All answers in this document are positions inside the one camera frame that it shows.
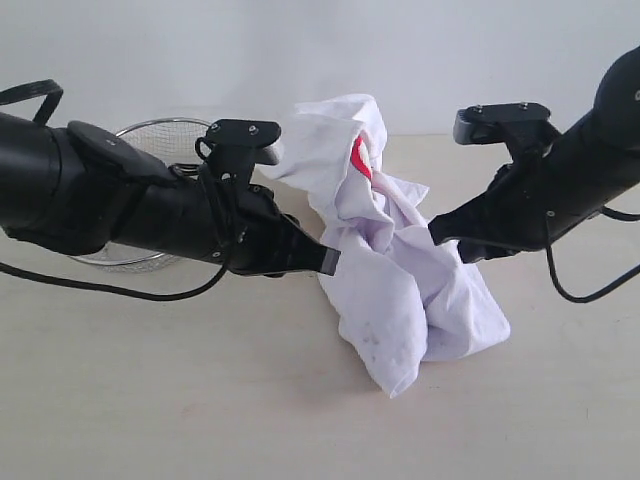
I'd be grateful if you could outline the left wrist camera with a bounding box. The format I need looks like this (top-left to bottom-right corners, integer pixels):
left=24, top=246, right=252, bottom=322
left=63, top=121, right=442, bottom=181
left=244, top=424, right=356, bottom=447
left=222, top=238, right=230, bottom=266
left=195, top=119, right=282, bottom=189

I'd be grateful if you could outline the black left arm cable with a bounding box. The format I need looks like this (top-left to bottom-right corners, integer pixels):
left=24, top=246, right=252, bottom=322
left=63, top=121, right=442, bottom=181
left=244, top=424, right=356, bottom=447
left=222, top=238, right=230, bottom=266
left=0, top=259, right=236, bottom=302

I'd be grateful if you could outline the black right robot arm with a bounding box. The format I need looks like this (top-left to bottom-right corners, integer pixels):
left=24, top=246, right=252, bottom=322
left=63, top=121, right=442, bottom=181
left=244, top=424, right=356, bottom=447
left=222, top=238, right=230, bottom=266
left=429, top=49, right=639, bottom=263

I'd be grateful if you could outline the white cotton t-shirt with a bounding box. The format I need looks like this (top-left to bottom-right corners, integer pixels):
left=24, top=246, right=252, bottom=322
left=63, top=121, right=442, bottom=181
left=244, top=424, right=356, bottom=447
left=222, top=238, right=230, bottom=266
left=264, top=94, right=511, bottom=397

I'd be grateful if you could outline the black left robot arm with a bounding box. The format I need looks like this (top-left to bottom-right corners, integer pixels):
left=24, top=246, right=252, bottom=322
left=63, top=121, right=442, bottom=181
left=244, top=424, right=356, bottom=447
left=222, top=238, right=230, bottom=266
left=1, top=114, right=339, bottom=275

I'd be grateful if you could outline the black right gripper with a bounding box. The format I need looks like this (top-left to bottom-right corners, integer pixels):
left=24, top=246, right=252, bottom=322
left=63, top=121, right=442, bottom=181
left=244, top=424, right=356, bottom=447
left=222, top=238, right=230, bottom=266
left=428, top=149, right=625, bottom=263

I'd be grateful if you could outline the metal mesh basket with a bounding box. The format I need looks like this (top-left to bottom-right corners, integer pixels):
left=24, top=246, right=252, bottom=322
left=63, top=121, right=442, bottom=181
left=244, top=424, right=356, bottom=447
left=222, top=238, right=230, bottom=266
left=72, top=117, right=209, bottom=273

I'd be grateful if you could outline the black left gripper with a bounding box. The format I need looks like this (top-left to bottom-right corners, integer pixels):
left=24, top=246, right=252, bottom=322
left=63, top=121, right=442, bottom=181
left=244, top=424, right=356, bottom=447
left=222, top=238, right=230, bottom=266
left=134, top=173, right=341, bottom=277

